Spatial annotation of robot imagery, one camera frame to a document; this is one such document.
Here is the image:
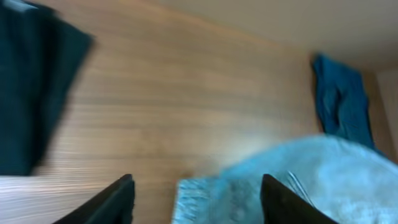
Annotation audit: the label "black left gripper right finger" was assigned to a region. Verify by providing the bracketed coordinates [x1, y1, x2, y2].
[260, 174, 337, 224]

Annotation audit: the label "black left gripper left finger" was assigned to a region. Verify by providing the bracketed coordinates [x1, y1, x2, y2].
[54, 174, 135, 224]

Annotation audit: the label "light blue denim shorts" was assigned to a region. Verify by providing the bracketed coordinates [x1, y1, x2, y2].
[172, 135, 397, 223]

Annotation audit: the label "folded black garment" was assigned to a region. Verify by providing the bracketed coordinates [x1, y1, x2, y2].
[1, 1, 93, 176]

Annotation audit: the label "dark blue garment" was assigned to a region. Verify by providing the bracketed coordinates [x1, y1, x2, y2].
[312, 54, 385, 156]

